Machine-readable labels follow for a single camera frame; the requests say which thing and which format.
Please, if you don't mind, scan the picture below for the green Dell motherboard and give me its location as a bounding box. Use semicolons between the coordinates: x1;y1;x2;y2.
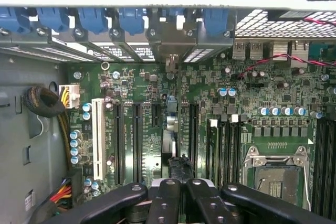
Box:
67;61;336;209

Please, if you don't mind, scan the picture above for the short black expansion slot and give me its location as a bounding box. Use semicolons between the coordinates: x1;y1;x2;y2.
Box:
151;103;162;128

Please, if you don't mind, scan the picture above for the black long expansion slot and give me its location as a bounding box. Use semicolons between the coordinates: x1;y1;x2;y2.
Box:
113;102;126;186
132;102;144;183
188;103;201;172

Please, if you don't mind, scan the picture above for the yellow black power cable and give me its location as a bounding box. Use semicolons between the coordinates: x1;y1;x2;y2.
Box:
23;83;81;172

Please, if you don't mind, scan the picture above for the CPU socket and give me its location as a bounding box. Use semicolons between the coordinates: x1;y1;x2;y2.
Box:
243;145;312;209

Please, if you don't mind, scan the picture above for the red black twisted wire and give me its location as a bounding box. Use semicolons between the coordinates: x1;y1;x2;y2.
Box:
236;16;336;79

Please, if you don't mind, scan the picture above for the black silver PC case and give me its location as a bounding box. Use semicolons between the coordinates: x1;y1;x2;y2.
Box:
0;3;336;224

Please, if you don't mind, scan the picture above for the white expansion slot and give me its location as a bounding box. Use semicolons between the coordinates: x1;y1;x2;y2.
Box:
91;98;106;182

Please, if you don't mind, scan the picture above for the multicolour power wire harness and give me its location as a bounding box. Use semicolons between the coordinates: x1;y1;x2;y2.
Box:
39;168;84;214

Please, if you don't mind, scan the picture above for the blue card retention clip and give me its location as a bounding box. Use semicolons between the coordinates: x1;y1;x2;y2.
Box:
118;7;148;36
203;8;229;37
77;7;109;35
36;7;69;33
0;7;30;35

